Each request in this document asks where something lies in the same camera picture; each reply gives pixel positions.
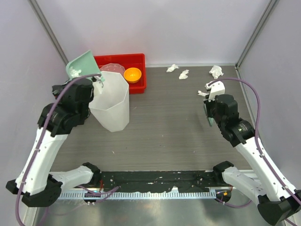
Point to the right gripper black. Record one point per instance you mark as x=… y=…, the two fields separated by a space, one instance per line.
x=208 y=105

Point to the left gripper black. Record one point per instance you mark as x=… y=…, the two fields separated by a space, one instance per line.
x=62 y=97

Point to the green hand brush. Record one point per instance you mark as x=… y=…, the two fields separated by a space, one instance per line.
x=209 y=119

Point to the paper scrap cluster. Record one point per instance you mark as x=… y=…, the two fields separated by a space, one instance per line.
x=73 y=73

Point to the green dustpan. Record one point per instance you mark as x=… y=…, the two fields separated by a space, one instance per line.
x=86 y=62

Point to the translucent white bin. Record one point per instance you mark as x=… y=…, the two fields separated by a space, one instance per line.
x=110 y=105

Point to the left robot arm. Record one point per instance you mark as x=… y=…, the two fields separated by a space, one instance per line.
x=36 y=186

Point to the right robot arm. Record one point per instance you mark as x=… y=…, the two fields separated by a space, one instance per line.
x=275 y=197

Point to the large paper scrap top right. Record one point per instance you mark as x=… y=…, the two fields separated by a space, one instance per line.
x=216 y=72

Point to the orange bowl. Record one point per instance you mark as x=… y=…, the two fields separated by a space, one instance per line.
x=132 y=75

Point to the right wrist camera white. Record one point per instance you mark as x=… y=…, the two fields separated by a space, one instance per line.
x=215 y=89

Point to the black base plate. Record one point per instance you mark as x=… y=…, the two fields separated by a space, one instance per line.
x=187 y=181

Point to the white slotted cable duct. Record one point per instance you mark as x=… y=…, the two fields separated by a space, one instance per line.
x=174 y=194

